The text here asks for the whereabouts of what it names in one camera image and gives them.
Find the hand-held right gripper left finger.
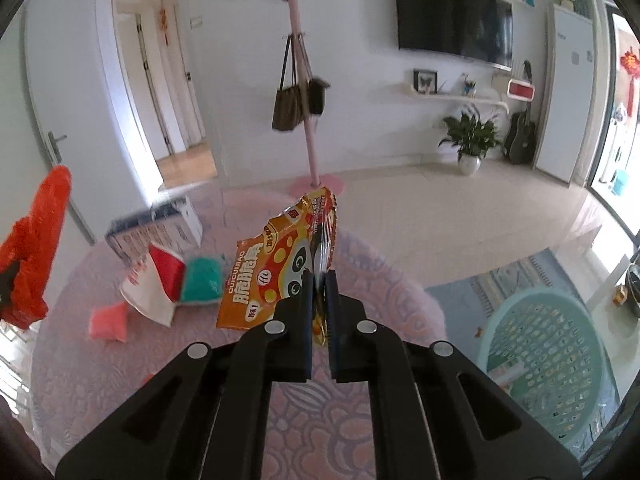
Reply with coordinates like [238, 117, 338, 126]
[55, 270, 314, 480]

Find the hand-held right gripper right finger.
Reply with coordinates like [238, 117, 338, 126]
[325, 270, 584, 480]

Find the orange snack packet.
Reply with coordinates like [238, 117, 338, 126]
[216, 186, 342, 346]

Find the blue patterned floor mat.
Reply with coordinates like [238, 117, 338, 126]
[424, 247, 623, 441]

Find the red and white paper wrapper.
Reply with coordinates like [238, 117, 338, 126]
[120, 242, 187, 329]

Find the white and blue carton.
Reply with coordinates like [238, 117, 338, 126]
[105, 195, 204, 263]

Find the pink sponge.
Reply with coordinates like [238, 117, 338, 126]
[89, 304, 130, 344]

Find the pink patterned tablecloth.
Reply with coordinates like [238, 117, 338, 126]
[30, 184, 447, 480]

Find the pink coat rack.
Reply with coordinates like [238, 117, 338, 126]
[278, 0, 347, 196]

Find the teal plastic basket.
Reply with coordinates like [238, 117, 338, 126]
[475, 294, 622, 462]

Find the brown handbag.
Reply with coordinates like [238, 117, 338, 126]
[271, 35, 307, 134]

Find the black bag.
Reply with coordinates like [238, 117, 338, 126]
[299, 35, 331, 117]

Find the potted green plant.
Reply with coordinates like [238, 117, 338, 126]
[438, 104, 504, 177]

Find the black guitar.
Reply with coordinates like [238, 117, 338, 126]
[503, 60, 538, 165]

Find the red fuzzy cloth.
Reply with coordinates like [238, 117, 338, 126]
[0, 165, 72, 330]

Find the dark cooking pot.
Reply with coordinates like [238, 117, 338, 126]
[624, 263, 640, 318]

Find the red and white device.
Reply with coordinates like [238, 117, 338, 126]
[506, 78, 536, 102]

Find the white door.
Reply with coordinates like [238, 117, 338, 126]
[24, 0, 97, 247]

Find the white tall cabinet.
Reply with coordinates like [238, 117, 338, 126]
[532, 2, 597, 187]

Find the black television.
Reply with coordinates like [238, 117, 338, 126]
[392, 0, 515, 69]

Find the red knot window ornament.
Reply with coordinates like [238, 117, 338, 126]
[620, 47, 640, 92]

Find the black picture frame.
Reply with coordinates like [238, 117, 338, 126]
[413, 68, 439, 95]

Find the red hanging wall ornament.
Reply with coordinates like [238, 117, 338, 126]
[156, 0, 172, 47]

